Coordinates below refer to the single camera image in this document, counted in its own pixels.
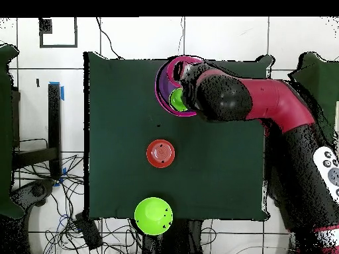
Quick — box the green plastic bowl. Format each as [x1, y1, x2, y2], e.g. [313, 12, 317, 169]
[134, 196, 173, 236]

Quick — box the green-covered side table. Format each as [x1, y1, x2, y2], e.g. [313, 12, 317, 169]
[288, 51, 339, 144]
[0, 43, 24, 220]

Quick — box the floor cable bundle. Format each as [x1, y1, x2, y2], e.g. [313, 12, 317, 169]
[13, 137, 144, 254]

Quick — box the black square floor frame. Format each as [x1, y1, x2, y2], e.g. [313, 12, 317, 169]
[38, 17, 78, 49]

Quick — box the purple plastic bowl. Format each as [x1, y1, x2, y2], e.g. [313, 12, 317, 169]
[158, 63, 183, 110]

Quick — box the small orange-red plastic bowl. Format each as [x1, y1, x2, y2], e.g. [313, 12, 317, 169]
[146, 139, 176, 169]

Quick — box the black stand with blue tape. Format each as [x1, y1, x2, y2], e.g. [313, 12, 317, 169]
[11, 81, 66, 183]

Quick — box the large pink plastic bowl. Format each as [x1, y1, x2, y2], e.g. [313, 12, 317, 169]
[154, 59, 198, 118]

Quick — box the black floor cable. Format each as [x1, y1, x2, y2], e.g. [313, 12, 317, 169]
[95, 17, 122, 60]

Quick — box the small red-pink plastic bowl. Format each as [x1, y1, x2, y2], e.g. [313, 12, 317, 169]
[166, 56, 205, 83]

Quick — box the black power strip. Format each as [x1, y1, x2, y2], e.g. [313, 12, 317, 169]
[75, 212, 103, 251]

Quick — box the green plastic cup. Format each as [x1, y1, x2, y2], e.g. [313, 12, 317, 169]
[168, 87, 189, 112]

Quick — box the dark green tablecloth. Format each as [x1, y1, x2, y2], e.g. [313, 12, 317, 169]
[83, 51, 275, 222]

